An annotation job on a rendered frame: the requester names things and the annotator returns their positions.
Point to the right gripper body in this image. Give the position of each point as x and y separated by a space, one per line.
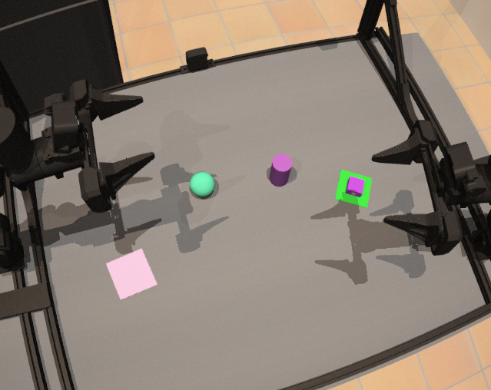
92 189

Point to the green ball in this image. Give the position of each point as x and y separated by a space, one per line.
202 184

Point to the green rectangle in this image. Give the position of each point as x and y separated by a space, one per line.
345 197

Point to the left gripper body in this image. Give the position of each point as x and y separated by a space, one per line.
439 181

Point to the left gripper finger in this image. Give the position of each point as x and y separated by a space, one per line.
426 227
402 153

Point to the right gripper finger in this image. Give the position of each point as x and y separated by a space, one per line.
115 175
108 105

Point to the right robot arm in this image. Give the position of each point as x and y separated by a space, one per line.
18 155

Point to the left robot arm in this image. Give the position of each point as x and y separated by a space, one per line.
467 182

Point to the pink square pad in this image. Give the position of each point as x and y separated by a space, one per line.
131 274

